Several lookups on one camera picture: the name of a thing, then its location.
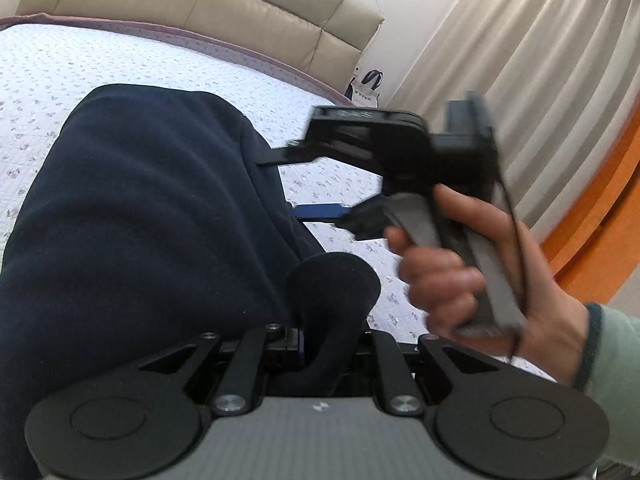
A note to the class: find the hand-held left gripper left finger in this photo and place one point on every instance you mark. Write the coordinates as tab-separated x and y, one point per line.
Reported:
300	347

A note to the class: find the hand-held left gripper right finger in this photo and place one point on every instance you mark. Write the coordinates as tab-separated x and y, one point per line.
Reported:
385	360

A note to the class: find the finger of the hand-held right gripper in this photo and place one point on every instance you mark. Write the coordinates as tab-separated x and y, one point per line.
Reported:
292	154
320	211

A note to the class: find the dark navy striped hoodie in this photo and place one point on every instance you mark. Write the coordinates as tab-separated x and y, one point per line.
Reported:
140	220

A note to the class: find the person's right forearm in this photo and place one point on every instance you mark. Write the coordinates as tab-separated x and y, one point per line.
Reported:
615	375

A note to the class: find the person's right hand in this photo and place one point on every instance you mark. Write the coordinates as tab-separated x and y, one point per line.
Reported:
440	280

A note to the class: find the white tote bag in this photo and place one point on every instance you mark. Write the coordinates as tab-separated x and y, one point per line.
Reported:
367	89

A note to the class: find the beige curtain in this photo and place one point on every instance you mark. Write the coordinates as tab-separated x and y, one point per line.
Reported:
525	60

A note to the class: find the beige padded headboard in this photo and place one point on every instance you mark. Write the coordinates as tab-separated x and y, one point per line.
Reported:
200	5

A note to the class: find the bed with floral bedspread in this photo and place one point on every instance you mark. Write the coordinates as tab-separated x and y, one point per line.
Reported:
50	85

